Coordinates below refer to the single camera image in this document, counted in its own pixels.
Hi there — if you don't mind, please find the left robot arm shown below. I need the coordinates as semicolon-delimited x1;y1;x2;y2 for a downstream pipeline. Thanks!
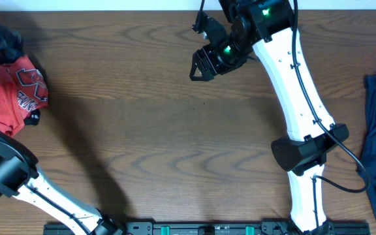
0;55;126;234

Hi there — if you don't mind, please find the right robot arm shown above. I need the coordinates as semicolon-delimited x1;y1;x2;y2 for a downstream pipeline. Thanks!
189;0;349;234

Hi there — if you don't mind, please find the red printed t-shirt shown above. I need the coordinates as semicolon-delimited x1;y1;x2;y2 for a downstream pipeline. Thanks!
0;55;49;136

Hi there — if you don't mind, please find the black garment under red shirt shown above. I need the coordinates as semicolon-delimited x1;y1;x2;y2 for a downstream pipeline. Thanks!
24;109;40;126

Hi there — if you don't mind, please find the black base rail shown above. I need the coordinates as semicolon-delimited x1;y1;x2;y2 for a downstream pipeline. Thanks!
42;220;371;235

